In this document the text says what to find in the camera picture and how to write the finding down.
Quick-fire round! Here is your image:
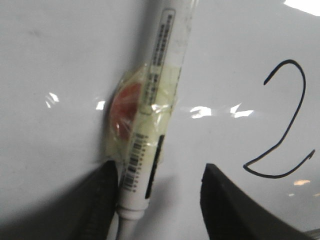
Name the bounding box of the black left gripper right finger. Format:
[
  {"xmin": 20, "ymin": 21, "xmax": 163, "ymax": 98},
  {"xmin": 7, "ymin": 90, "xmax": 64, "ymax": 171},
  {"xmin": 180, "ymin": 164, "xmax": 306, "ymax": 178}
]
[{"xmin": 201, "ymin": 163, "xmax": 310, "ymax": 240}]

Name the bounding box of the white black whiteboard marker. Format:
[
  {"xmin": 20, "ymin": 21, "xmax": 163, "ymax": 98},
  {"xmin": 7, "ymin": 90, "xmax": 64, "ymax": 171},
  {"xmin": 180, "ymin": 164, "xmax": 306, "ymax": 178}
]
[{"xmin": 116, "ymin": 0, "xmax": 197, "ymax": 240}]

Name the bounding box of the white whiteboard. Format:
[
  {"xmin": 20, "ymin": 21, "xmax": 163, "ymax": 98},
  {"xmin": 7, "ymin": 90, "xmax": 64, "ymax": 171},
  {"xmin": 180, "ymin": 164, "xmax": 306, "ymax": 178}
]
[{"xmin": 0, "ymin": 0, "xmax": 320, "ymax": 240}]

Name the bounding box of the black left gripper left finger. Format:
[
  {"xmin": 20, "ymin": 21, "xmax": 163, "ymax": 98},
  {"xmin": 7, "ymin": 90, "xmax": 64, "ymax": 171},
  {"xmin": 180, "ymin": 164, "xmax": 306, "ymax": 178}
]
[{"xmin": 63, "ymin": 160, "xmax": 118, "ymax": 240}]

